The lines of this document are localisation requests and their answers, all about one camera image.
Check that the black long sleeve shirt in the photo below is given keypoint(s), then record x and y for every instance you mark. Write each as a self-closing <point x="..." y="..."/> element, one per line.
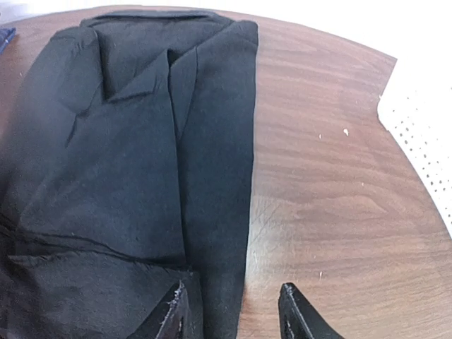
<point x="126" y="168"/>

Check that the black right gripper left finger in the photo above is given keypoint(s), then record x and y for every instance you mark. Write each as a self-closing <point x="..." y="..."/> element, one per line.
<point x="169" y="319"/>

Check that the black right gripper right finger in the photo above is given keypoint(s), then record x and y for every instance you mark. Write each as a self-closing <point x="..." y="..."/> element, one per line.
<point x="299" y="319"/>

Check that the white plastic mesh basket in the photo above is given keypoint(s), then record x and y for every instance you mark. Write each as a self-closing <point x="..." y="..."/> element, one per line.
<point x="419" y="120"/>

